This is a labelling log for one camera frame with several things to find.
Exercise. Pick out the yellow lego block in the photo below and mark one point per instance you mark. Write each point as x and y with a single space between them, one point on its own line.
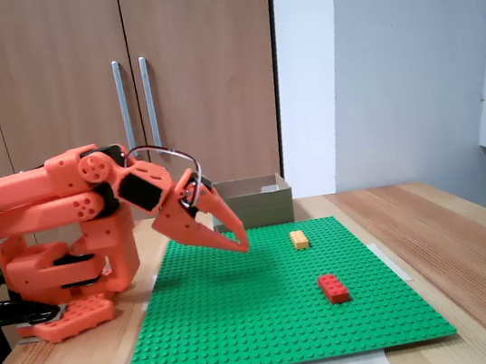
300 239

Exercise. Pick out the cardboard box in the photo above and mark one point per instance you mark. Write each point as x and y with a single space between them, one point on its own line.
265 210

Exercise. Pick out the green lego baseplate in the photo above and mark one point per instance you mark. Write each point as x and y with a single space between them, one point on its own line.
243 305

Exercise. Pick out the red lego block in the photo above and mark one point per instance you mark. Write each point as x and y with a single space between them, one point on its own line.
333 288

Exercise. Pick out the small masking tape strip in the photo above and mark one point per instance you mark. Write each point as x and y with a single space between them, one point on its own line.
154 281

